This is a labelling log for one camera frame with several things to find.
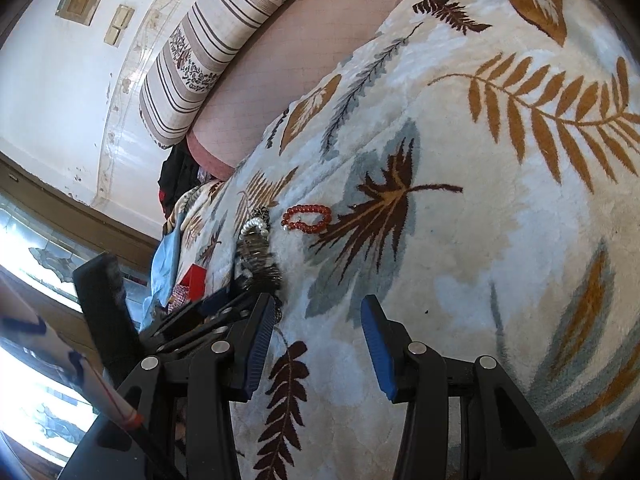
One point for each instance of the small red box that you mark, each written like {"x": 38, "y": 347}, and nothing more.
{"x": 196, "y": 280}

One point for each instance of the light blue cloth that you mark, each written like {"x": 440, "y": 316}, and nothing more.
{"x": 165, "y": 265}

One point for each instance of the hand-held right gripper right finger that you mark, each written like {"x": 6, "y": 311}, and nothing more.
{"x": 377, "y": 345}

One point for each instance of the dark cloth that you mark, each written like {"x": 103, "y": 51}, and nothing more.
{"x": 175, "y": 175}

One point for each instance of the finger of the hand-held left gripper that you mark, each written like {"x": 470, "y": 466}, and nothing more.
{"x": 200, "y": 332}
{"x": 212, "y": 305}

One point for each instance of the long striped floral cushion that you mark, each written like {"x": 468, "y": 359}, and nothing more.
{"x": 215, "y": 35}

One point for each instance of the leaf print plush blanket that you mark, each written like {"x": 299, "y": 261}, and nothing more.
{"x": 450, "y": 210}

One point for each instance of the wooden framed window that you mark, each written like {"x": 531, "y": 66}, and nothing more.
{"x": 50, "y": 260}

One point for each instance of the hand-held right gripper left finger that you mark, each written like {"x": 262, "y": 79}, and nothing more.
{"x": 257, "y": 345}

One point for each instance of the beige wall switch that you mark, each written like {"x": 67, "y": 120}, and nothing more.
{"x": 118, "y": 25}

